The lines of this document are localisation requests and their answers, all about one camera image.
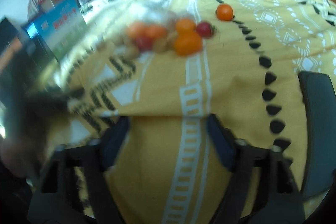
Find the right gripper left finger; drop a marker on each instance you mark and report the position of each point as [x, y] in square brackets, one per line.
[112, 141]

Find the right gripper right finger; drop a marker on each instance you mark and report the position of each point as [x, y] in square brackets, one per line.
[223, 141]

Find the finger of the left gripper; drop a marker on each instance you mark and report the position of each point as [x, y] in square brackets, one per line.
[319, 100]

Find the yellow patterned bed blanket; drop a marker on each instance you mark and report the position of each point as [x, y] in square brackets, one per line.
[246, 73]

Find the orange top centre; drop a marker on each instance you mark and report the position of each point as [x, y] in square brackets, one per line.
[188, 43]

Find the black product box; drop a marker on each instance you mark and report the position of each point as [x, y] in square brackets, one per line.
[27, 64]

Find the blue green carton box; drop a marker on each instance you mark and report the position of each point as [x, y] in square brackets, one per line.
[57, 31]

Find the lone orange on blanket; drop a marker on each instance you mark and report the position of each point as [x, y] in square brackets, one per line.
[224, 12]

